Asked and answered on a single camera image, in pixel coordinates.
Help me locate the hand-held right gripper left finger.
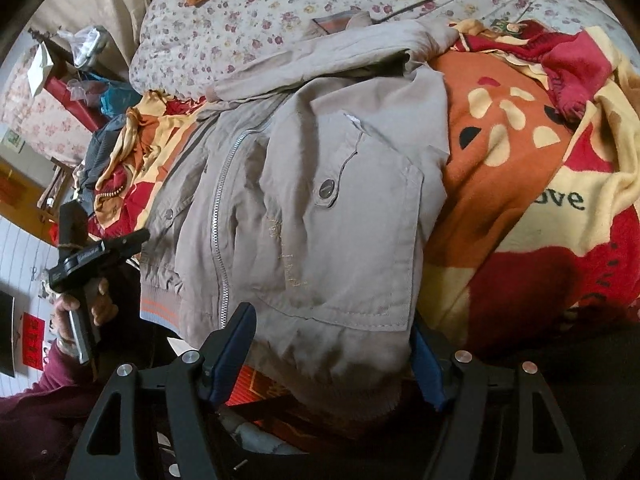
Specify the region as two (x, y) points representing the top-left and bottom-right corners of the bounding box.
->
(65, 302), (258, 480)

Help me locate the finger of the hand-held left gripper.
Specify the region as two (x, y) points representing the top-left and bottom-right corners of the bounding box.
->
(100, 227), (151, 261)

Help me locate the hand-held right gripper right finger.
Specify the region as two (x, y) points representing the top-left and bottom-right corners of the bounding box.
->
(410, 322), (586, 480)

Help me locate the beige zip jacket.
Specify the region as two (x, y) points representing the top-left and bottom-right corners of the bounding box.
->
(137, 10), (461, 428)

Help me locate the person's left forearm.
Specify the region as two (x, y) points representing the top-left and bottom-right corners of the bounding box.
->
(0, 342), (121, 480)

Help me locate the person's left hand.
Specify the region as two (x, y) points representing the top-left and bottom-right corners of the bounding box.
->
(52, 277), (118, 356)

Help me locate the red paper decoration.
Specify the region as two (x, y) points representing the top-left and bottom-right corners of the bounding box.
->
(20, 312), (48, 368)

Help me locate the wooden chair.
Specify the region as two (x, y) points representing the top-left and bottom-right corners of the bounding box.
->
(37, 160), (76, 223)

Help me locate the dark striped garment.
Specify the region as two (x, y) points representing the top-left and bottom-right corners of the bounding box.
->
(75, 112), (133, 216)

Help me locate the black screen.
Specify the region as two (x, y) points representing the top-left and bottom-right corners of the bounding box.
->
(0, 292), (16, 378)

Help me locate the blue plastic bag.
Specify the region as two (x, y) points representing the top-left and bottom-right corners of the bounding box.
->
(100, 82), (143, 118)

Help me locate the red bedside cabinet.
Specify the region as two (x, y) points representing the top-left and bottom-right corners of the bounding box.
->
(42, 60), (108, 131)

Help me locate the pink floral curtain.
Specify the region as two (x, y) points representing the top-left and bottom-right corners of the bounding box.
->
(0, 45), (96, 166)

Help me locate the orange yellow red printed blanket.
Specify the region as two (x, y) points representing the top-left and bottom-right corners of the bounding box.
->
(87, 17), (640, 441)

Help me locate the white paper sheet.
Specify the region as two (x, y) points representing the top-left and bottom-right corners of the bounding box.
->
(27, 42), (56, 96)

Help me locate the clear plastic bag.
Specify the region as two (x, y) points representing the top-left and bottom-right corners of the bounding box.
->
(57, 25), (108, 68)

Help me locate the beige curtain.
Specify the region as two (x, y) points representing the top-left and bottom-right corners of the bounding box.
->
(30, 0), (166, 66)

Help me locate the white floral quilt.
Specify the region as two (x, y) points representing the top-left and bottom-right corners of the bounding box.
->
(129, 0), (626, 106)

